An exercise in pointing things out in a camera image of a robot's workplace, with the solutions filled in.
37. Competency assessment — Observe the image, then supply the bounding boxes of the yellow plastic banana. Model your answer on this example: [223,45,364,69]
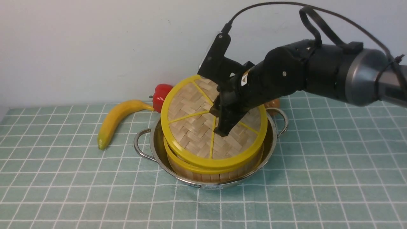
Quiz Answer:
[97,100,154,150]

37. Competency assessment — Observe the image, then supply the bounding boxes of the green checkered tablecloth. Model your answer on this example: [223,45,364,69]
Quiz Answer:
[0,92,407,229]

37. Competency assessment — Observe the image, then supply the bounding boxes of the yellow woven bamboo steamer lid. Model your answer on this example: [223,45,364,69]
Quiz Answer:
[161,75,268,173]

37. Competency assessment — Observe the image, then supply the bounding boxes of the yellow rimmed bamboo steamer basket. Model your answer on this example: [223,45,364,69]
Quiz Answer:
[163,139,264,183]

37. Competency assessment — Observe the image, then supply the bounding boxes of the stainless steel pot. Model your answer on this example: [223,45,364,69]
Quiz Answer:
[134,108,289,190]

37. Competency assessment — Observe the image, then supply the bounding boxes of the red plastic bell pepper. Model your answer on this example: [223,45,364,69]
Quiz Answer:
[150,84,173,113]

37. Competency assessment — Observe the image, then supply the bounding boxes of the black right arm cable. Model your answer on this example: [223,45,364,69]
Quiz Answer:
[222,2,407,89]

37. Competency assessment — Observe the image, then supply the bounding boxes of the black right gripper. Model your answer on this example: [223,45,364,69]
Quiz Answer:
[213,60,286,137]

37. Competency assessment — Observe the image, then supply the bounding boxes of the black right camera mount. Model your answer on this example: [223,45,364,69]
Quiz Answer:
[197,32,255,87]

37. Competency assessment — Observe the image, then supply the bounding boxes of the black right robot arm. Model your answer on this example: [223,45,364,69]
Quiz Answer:
[198,40,406,137]

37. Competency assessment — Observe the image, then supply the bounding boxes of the brown plastic potato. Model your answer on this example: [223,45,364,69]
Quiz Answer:
[264,99,280,108]

